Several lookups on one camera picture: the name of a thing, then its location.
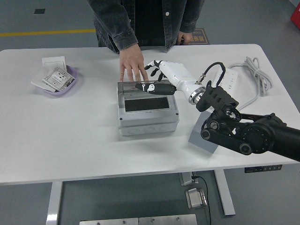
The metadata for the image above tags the person's left hand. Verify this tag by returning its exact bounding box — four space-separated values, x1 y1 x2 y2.
177 31 192 45

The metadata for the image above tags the person's right hand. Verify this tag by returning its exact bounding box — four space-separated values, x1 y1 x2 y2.
119 44 149 83

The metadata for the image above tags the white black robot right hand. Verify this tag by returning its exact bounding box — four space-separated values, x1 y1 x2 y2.
135 60 205 101

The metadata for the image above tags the grey junction box with lid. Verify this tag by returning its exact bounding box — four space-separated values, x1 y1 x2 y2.
116 80 180 137

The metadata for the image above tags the grey cube with round hole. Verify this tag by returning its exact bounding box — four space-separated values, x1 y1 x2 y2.
188 111 220 154

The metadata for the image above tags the silver metal box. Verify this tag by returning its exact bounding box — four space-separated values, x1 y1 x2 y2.
185 187 208 210

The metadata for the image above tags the black orange floor sign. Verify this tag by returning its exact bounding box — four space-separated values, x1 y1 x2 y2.
187 28 209 45

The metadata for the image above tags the person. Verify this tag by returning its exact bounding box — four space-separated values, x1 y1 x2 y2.
87 0 205 54

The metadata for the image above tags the white power strip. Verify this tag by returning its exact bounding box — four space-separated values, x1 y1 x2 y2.
210 67 239 94

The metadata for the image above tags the white socket panel printed label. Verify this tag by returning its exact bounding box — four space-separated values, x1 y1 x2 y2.
42 67 76 92

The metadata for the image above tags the flat white plate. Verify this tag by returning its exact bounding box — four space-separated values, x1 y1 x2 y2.
31 67 56 93

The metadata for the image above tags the red object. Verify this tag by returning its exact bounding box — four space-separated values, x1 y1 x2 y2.
290 6 300 24

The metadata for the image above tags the black table control panel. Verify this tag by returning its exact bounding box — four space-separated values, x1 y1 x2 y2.
244 165 283 173

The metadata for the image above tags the white table leg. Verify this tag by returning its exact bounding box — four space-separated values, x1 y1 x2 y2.
46 181 63 225
213 170 236 216

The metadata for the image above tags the grey metal plate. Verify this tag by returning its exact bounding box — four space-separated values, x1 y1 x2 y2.
139 214 197 225
79 217 139 225

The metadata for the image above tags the plain white switch panel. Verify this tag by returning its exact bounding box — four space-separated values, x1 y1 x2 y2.
42 56 67 71

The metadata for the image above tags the white power strip cable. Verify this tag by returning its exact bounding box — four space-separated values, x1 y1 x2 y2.
228 56 274 111

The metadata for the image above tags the silver metal bracket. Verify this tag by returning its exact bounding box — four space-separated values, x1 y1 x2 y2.
179 172 199 187

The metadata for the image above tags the thin black cable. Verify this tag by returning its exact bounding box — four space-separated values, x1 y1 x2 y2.
191 172 211 225

